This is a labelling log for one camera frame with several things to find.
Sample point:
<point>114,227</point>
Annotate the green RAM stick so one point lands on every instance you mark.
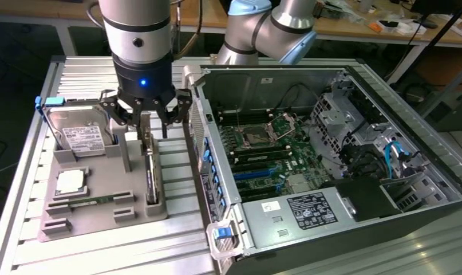
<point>94,200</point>

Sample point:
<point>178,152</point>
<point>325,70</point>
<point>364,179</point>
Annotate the grey printed parts rack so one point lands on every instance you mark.
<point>100,212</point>

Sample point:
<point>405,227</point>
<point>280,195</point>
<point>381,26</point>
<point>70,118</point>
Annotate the blue case release latch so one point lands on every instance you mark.
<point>222,232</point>

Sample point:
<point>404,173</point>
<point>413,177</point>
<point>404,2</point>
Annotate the metal socket cover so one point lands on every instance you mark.
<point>284,116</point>

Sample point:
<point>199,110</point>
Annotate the green motherboard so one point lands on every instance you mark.
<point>300,160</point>

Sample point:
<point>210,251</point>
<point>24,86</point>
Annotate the CPU socket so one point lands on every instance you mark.
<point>255,137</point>

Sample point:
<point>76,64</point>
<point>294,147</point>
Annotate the black foam in white tray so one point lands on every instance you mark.
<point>388,23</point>

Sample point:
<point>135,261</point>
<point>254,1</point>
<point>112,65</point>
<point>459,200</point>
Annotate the silver chipset heatsink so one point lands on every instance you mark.
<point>299,184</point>

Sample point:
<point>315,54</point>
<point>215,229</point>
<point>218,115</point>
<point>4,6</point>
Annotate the silver CPU chip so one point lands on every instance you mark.
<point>72,182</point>

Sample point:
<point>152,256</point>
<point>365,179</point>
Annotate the blue card retention clip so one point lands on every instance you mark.
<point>212,169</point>
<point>216,179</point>
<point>220,190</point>
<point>206,157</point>
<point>223,202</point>

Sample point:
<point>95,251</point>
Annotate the small orange part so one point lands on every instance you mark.
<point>375,26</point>

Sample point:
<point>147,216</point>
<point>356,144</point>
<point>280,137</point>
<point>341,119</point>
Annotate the blue expansion slot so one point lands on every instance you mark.
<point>254,174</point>

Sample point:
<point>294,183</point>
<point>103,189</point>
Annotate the black plastic shroud box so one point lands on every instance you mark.
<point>368,200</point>

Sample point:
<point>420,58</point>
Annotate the wooden desk with clutter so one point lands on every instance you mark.
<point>368,34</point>

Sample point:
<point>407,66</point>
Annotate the black RAM stick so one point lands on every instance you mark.
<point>259,157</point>

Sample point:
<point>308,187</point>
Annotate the grey power supply unit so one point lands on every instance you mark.
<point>292,217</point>

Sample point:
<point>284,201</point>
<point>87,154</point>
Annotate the dark computer tower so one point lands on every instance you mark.
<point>452,111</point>

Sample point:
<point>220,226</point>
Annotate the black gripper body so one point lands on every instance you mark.
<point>143,74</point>

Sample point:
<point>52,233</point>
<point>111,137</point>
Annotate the wooden desk with white legs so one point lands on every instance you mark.
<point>43,8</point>

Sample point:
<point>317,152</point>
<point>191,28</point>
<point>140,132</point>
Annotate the black slanted pole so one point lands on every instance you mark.
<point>441,34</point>

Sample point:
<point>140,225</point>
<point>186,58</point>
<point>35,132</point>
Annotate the perforated metal disk bay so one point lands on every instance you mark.
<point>329,120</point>

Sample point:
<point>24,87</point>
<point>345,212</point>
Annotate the low profile graphics card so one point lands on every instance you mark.
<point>151,172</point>

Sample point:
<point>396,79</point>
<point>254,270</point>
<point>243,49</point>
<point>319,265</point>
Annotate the black expansion slot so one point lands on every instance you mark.
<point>255,187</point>

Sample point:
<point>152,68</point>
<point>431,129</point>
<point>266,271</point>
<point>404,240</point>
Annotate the black monitor stand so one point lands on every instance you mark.
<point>427,22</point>

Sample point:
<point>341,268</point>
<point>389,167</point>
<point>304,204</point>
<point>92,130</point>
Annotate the hard disk in blue carrier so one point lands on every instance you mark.
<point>82,134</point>

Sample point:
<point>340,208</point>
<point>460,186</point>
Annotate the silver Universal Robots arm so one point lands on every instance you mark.
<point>139,37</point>

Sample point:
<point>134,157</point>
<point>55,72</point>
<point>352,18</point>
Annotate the open black PC case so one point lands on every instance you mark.
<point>368,243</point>

